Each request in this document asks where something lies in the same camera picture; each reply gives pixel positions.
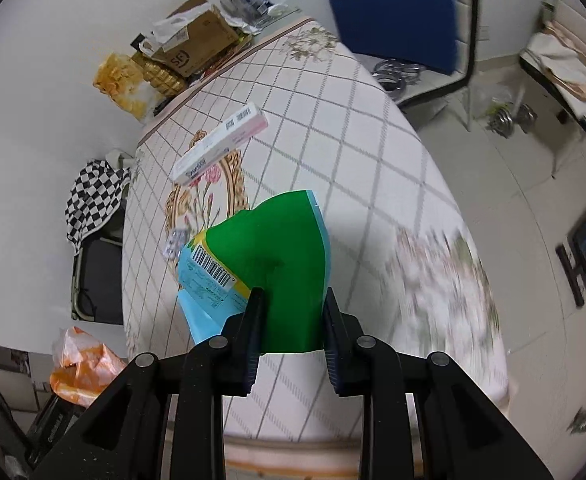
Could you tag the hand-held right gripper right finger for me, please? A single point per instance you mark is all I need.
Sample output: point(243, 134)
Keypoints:
point(337, 360)

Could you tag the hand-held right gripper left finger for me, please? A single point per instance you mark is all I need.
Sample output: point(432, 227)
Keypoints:
point(249, 360)

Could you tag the orange plastic bag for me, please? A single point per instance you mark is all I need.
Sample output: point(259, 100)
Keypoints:
point(83, 370)

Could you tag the green and blue packet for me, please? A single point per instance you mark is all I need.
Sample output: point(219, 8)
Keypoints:
point(283, 260)

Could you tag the silver pill blister pack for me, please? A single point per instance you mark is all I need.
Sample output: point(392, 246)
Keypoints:
point(175, 245)

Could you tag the folded black chair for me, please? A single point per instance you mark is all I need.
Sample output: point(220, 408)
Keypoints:
point(100, 280)

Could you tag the table with patterned tablecloth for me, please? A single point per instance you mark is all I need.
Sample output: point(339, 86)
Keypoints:
point(323, 160)

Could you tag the long white pink box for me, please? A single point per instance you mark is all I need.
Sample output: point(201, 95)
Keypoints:
point(218, 144)

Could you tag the black white checkered cloth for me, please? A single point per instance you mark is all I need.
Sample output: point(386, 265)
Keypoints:
point(90, 200)

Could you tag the gold bottle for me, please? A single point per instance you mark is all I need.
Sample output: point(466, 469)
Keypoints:
point(163, 77)

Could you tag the chrome dumbbell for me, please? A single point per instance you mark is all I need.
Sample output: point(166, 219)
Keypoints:
point(512, 119)

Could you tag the yellow snack bag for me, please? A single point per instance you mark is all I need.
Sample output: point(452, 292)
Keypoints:
point(120, 82)

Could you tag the brown cardboard box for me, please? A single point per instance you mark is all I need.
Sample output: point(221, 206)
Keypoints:
point(198, 40)

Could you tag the white plastic bag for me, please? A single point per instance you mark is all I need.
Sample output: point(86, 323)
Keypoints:
point(173, 30)

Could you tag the blue cushion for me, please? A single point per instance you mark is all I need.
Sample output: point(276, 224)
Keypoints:
point(398, 25)

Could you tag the chair with beige cloth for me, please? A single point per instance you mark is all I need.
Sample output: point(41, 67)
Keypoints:
point(548, 70)

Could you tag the beige cloth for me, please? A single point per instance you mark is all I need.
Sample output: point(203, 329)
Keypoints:
point(573, 60)

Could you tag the white chair with black frame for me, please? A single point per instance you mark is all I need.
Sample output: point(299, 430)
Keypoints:
point(453, 80)

